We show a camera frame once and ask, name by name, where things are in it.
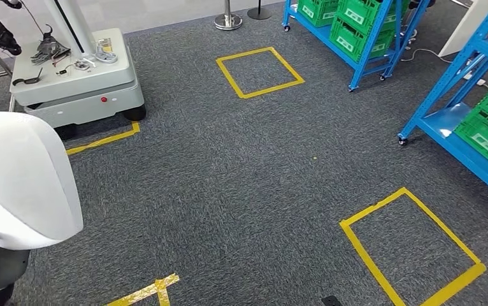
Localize white board panel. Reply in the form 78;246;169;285
438;0;488;58

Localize blue metal shelf rack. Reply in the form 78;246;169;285
282;0;433;93
397;0;488;208

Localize black stand base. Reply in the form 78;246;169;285
247;0;273;21

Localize black curved strap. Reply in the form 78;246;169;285
11;67;45;87

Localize silver metal bracket parts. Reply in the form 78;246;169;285
94;38;120;64

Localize chrome stanchion base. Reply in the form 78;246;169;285
213;0;244;32

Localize white moulded plastic part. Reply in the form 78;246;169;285
0;111;85;251

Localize small parts with wires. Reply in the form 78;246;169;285
55;58;98;78

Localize white extension cord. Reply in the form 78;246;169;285
400;25;488;92

